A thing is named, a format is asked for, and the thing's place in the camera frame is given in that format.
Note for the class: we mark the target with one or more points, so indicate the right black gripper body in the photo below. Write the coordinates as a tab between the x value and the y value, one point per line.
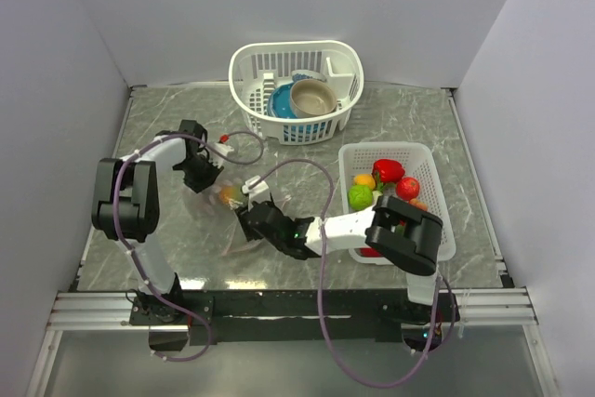
249	231

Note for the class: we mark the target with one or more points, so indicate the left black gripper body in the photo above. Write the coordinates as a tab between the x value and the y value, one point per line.
199	172

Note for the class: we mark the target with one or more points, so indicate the orange green fake mango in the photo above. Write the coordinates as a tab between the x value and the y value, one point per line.
231	196

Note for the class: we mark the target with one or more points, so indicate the clear zip top bag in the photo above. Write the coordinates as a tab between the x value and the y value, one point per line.
220	220

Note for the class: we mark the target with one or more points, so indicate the green fake fruit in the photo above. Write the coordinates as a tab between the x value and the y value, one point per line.
360	197

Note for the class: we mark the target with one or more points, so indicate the orange fake fruit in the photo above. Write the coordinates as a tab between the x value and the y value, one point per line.
367	180

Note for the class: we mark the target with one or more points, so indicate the white fake radish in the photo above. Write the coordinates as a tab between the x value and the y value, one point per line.
376	195

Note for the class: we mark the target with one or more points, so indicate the red fake bell pepper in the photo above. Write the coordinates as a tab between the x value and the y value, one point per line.
387	171

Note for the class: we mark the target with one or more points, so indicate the red fake tomato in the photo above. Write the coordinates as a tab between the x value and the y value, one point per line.
408	188

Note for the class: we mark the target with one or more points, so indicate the red fake fruit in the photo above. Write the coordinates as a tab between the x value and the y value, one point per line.
368	252

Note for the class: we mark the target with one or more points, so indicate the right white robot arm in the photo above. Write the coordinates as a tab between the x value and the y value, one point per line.
406	236

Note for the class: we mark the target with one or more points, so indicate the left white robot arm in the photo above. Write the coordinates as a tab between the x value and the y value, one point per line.
139	212

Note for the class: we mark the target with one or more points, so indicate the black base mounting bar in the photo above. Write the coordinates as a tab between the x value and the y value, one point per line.
285	315

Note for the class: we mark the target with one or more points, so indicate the blue dotted plate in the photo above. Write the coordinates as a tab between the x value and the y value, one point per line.
278	105

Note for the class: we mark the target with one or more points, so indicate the white oval dish basket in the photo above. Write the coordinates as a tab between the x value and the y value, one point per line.
256	70

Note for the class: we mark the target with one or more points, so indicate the beige ceramic bowl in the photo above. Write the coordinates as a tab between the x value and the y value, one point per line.
311	98

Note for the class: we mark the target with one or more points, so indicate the white blue floral cup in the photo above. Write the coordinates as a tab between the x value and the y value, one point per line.
303	74

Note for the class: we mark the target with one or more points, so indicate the white rectangular perforated tray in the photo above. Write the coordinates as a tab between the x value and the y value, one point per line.
417	161

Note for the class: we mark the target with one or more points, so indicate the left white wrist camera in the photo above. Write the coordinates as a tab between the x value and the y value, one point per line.
223	150

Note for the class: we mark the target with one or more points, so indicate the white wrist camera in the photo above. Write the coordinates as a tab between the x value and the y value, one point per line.
223	150
256	190

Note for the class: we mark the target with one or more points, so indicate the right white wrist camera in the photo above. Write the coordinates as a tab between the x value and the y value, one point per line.
256	190

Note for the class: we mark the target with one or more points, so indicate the aluminium frame rail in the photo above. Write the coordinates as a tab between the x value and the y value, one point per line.
106	311

